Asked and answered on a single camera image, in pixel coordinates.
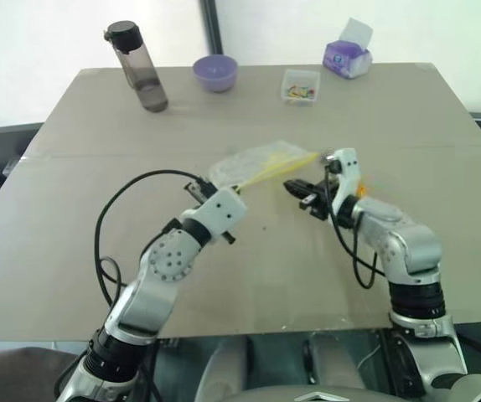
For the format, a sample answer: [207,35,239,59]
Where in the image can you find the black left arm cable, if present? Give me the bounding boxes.
[94,168,209,310]

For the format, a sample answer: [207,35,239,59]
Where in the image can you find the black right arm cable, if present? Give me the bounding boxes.
[323,166,389,291]

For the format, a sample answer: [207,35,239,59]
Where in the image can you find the clear plastic zip bag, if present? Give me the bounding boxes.
[208,139,322,196]

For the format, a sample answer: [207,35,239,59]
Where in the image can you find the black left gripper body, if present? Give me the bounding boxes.
[184,177,220,207]

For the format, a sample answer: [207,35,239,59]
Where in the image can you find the coloured small clips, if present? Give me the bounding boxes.
[286,83,318,101]

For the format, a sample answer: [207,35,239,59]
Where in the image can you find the grey rounded shape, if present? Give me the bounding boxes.
[303,332,370,397]
[194,334,259,402]

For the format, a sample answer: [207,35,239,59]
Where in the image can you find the purple tissue pack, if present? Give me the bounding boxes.
[320,17,375,80]

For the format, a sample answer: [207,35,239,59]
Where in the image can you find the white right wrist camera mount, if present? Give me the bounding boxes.
[323,147,365,219]

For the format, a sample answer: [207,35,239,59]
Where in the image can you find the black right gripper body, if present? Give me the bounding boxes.
[297,181,338,221]

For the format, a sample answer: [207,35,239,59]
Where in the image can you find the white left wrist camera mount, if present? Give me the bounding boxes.
[189,187,248,246]

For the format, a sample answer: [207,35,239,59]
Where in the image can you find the black vertical pole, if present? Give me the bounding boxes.
[199,0,225,56]

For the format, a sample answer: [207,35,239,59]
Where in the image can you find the purple bowl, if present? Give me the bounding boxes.
[192,55,240,94]

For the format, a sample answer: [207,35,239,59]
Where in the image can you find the smoky bottle with black lid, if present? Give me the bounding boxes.
[103,20,170,114]

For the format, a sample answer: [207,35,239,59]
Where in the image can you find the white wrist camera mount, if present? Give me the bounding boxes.
[189,187,248,246]
[323,147,365,219]

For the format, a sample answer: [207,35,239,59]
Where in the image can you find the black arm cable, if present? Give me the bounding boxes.
[323,166,389,291]
[94,168,209,310]

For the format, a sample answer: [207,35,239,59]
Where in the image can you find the clear plastic box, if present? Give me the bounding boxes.
[280,69,323,104]

